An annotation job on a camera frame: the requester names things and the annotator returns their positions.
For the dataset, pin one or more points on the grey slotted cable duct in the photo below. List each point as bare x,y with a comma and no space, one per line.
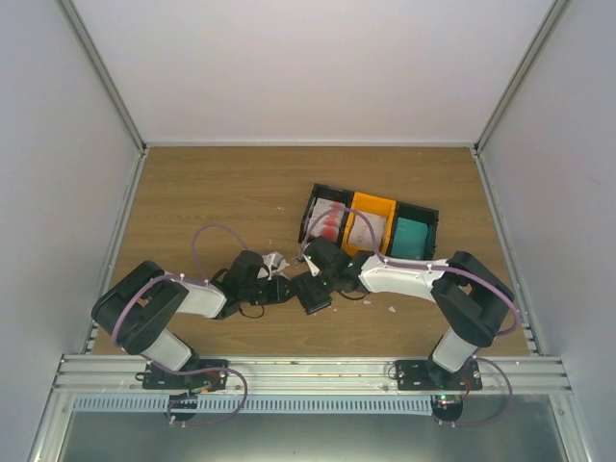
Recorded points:
223,404

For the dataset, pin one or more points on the yellow middle storage bin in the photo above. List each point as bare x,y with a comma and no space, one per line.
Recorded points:
363,202

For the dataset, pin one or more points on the black left storage bin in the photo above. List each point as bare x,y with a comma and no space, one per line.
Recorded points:
324,191

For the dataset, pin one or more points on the red white card stack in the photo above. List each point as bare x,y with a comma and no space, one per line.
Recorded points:
326,218

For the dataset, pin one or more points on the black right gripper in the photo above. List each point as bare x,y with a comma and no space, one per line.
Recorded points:
320,295

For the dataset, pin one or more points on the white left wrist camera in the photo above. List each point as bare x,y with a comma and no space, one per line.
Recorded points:
274,263

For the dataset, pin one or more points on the aluminium corner post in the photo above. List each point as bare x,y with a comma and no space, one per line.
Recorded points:
80,31
535,47

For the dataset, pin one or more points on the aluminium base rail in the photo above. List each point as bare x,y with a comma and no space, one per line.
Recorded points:
343,376

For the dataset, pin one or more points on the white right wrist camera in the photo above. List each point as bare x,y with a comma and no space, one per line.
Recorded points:
313,268

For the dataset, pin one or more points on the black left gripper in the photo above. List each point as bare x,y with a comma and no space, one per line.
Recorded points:
278,294

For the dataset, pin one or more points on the black storage bin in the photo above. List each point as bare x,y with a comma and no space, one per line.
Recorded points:
324,191
425,215

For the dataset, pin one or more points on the black right storage bin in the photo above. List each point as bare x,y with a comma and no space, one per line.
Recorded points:
425,215

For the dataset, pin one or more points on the aluminium corner post left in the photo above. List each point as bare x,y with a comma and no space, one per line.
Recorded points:
80,31

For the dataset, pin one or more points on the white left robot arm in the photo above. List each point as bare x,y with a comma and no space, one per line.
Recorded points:
135,312

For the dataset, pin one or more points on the black leather card holder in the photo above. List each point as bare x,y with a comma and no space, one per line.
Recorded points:
311,292

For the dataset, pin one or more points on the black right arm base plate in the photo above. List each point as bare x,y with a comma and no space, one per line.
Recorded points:
424,375

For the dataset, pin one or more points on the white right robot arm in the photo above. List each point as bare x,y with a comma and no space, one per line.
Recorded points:
476,304

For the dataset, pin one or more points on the aluminium corner post right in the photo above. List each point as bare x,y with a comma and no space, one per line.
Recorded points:
535,47

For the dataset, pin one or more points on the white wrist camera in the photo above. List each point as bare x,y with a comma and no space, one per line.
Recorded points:
274,263
313,268

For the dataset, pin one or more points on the teal card stack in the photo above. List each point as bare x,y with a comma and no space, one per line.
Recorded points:
409,239

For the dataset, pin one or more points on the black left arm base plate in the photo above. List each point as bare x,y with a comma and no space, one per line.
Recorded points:
206,375

